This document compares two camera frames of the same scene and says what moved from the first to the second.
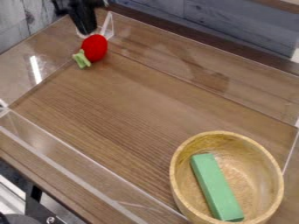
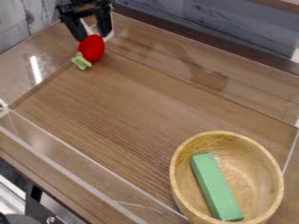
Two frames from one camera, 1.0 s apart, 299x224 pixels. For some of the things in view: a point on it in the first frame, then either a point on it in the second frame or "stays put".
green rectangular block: x=218 y=185 stays put
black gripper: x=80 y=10 → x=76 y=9
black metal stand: x=35 y=209 stays put
